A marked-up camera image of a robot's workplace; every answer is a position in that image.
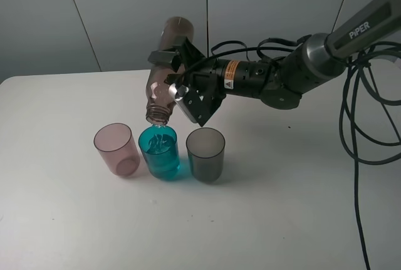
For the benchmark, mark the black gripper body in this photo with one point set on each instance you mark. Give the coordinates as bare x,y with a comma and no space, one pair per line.
199,73

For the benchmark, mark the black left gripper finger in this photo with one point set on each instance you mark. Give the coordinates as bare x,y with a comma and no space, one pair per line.
166,59

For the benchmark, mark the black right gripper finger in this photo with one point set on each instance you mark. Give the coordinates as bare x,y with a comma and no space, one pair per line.
173,79

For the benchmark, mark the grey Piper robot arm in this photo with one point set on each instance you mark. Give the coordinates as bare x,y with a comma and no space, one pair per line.
286,70

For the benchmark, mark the teal translucent plastic cup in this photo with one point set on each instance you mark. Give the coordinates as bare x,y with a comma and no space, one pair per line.
159,148

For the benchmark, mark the grey translucent plastic cup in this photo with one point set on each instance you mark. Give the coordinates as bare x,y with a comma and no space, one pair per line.
205,148

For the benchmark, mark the pink translucent plastic cup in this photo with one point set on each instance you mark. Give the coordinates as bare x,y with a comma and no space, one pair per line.
116,146

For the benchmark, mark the black gripper-mounted camera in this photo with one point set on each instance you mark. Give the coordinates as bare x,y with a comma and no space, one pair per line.
198,108

